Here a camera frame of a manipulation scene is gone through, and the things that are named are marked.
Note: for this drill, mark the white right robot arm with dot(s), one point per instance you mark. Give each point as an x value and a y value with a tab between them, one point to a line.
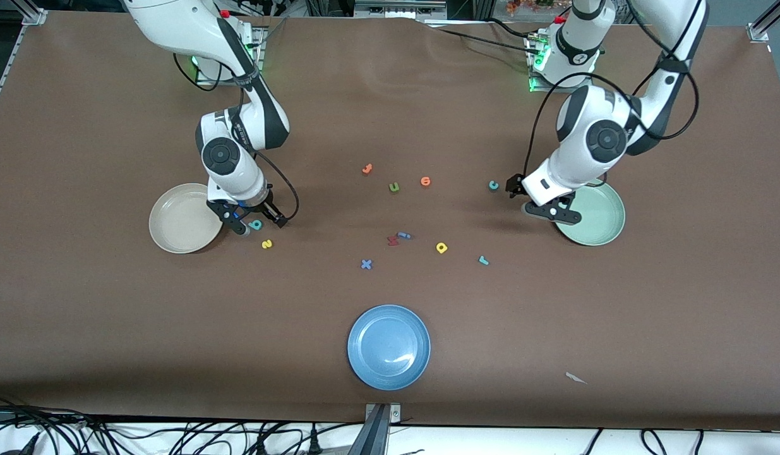
238	174

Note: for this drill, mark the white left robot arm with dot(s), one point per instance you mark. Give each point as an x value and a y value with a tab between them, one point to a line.
573	170

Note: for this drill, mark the beige brown plate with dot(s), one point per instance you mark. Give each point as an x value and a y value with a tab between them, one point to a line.
181	221

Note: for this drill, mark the pale green plate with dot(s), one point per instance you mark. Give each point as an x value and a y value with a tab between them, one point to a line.
601	221

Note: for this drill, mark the blue plate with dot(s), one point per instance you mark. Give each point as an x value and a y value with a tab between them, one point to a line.
388	347

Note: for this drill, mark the orange dried flowers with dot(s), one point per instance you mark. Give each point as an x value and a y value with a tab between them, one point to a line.
522	6

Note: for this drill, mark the white paper scrap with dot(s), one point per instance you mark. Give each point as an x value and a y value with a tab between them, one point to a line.
576	378

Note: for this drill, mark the grey metal box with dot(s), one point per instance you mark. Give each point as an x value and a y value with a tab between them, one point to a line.
399	9

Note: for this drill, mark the aluminium profile bar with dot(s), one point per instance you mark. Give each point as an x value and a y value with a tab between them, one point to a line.
759	31
33	14

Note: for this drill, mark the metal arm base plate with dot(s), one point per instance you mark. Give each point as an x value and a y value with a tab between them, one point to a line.
563	90
262	36

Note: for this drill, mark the grey metal camera bracket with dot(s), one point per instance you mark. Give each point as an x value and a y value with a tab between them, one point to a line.
378	436

